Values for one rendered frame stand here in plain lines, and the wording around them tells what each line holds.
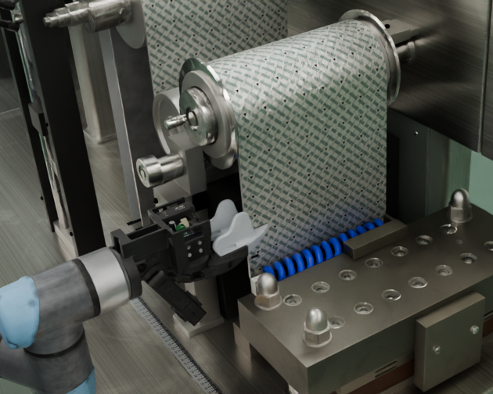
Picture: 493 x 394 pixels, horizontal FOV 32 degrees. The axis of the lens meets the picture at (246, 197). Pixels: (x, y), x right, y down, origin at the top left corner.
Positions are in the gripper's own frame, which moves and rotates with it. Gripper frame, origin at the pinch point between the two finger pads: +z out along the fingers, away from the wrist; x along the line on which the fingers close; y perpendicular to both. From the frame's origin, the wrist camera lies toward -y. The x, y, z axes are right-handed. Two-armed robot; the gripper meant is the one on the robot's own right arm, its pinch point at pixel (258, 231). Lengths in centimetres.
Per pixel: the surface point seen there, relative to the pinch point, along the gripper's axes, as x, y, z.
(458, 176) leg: 13, -15, 49
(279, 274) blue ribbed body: -3.4, -5.5, 0.7
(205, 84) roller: 4.2, 21.1, -3.4
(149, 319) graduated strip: 14.7, -18.9, -12.2
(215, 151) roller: 3.5, 12.0, -3.4
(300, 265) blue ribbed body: -3.6, -5.4, 4.1
